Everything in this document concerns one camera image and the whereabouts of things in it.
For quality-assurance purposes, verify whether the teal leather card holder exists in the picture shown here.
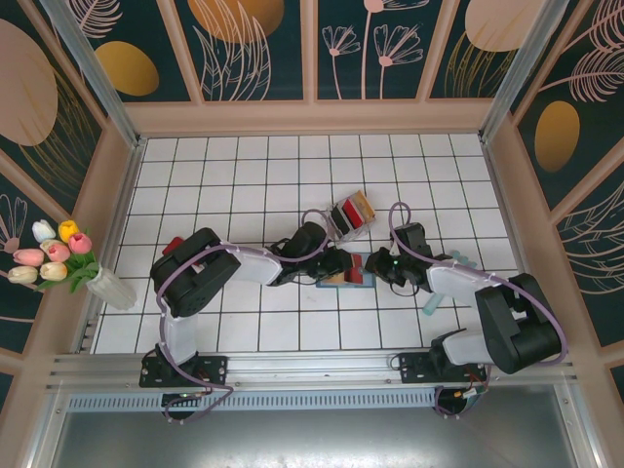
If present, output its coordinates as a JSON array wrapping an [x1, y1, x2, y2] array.
[[315, 271, 377, 293]]

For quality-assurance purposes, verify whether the clear acrylic card box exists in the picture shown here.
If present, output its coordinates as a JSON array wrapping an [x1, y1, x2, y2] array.
[[327, 190, 377, 241]]

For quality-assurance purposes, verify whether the teal plastic comb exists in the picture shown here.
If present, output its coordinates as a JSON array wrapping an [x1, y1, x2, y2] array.
[[421, 250, 478, 318]]

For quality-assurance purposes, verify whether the white ribbed vase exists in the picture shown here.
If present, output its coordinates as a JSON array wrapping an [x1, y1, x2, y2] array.
[[86, 265, 137, 311]]

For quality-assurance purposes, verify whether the pale pink cream tulip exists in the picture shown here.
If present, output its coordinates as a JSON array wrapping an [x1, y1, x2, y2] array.
[[41, 238, 72, 262]]

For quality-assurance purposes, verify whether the cream yellow tulip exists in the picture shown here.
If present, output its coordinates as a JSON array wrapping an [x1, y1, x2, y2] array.
[[39, 261, 68, 282]]

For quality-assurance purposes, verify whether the light pink tulip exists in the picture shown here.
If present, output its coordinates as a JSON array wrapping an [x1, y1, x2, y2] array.
[[13, 248, 45, 267]]

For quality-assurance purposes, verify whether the cream white tulip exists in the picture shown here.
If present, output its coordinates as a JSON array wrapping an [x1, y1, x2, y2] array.
[[8, 265, 39, 285]]

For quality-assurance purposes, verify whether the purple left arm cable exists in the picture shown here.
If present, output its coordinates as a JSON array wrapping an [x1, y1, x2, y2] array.
[[155, 208, 337, 425]]

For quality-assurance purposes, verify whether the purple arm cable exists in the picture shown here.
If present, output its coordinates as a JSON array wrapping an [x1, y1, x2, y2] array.
[[388, 201, 571, 420], [155, 208, 337, 425]]

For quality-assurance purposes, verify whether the aluminium mounting rail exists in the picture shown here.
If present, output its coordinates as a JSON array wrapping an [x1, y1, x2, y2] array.
[[46, 345, 579, 392]]

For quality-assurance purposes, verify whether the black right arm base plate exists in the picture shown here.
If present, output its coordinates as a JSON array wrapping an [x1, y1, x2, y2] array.
[[398, 340, 488, 386]]

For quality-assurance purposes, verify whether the slotted grey cable duct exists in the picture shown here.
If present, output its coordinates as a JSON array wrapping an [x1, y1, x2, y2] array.
[[65, 389, 440, 411]]

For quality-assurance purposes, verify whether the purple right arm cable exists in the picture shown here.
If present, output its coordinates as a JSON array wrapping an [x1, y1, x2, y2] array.
[[388, 201, 571, 420]]

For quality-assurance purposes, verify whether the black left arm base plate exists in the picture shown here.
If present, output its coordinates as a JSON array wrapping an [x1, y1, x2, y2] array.
[[139, 340, 230, 389]]

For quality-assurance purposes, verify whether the aluminium corner post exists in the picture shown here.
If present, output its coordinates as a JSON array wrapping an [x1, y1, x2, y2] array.
[[41, 0, 147, 150], [480, 0, 571, 142]]

